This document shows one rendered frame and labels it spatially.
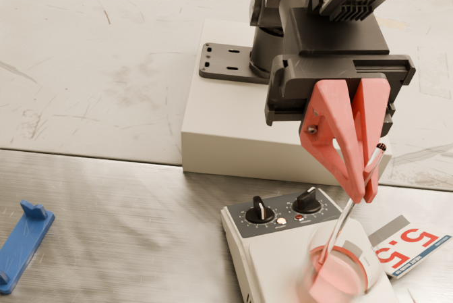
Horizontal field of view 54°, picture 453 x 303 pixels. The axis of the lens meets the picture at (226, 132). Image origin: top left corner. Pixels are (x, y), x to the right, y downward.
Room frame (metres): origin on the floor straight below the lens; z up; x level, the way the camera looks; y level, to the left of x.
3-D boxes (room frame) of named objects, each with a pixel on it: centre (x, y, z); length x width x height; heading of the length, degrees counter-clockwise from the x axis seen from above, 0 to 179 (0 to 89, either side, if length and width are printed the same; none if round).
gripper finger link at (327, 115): (0.21, -0.10, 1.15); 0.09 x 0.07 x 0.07; 7
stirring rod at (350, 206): (0.17, -0.09, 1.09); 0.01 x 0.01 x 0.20
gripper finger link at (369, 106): (0.20, -0.08, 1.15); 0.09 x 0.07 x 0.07; 7
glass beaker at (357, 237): (0.16, -0.10, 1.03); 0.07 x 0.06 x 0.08; 6
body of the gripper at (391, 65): (0.28, -0.08, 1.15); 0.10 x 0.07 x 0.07; 97
